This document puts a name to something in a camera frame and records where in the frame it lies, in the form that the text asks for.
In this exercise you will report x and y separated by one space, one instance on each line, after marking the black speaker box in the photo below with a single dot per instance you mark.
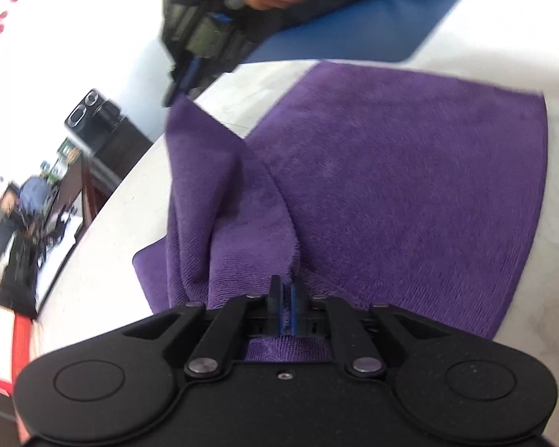
116 139

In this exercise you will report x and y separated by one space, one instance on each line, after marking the purple towel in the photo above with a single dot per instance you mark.
377 172

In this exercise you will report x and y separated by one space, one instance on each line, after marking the flat black printer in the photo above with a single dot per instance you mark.
18 279

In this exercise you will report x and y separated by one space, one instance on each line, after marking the blue bag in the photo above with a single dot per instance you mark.
37 193

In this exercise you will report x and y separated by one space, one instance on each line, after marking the green tea box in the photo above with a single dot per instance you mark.
69 149

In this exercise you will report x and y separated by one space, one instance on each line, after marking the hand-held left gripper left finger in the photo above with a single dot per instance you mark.
274 307

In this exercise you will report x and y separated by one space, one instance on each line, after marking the dark wooden desk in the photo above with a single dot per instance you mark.
88 186

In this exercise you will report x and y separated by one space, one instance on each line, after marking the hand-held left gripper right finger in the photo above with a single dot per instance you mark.
296 309

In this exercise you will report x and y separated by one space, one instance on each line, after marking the blue desk mat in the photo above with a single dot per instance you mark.
377 23

